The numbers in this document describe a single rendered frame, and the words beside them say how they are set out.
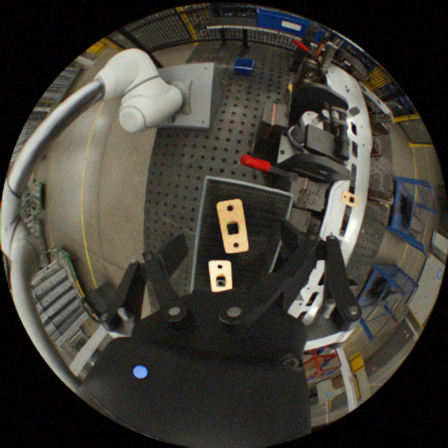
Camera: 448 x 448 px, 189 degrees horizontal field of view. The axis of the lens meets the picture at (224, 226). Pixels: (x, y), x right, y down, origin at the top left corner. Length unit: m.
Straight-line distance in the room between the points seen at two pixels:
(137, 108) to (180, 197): 0.48
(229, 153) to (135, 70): 0.55
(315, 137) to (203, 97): 0.49
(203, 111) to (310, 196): 0.52
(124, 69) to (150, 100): 0.17
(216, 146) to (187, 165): 0.16
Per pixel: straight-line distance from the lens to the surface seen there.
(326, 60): 0.60
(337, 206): 0.50
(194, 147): 0.77
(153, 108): 0.50
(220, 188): 0.24
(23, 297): 0.29
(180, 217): 0.77
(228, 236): 0.25
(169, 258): 0.17
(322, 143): 0.29
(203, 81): 0.65
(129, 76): 0.53
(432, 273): 8.20
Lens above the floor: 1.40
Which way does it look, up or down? 74 degrees down
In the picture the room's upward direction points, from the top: 159 degrees counter-clockwise
